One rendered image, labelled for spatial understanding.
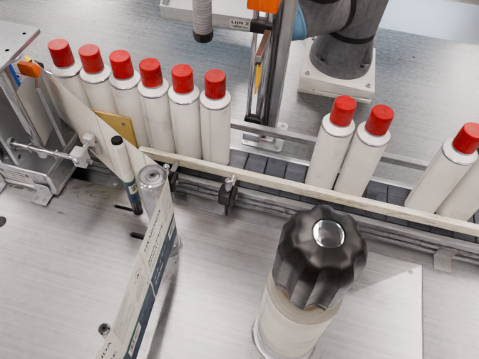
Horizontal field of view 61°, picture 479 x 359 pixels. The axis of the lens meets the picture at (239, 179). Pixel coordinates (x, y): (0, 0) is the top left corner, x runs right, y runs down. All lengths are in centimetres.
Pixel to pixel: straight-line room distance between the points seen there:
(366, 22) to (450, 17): 53
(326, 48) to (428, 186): 44
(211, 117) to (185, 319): 31
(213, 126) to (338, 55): 41
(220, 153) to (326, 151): 19
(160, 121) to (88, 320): 33
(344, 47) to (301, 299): 69
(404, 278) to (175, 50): 77
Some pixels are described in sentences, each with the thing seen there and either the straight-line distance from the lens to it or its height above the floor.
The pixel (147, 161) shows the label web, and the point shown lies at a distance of 57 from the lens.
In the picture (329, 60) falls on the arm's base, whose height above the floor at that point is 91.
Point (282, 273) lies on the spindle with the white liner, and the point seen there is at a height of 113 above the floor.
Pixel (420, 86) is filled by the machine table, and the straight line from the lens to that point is 113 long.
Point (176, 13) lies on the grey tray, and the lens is 110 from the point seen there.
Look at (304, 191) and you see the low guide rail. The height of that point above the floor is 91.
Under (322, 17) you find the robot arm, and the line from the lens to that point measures 85.
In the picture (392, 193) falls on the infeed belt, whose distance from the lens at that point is 80.
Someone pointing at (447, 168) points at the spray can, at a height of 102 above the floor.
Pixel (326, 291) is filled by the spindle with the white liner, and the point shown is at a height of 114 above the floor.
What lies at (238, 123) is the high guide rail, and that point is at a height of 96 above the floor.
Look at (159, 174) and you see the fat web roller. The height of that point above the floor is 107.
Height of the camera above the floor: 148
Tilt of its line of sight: 53 degrees down
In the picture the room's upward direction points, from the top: 4 degrees clockwise
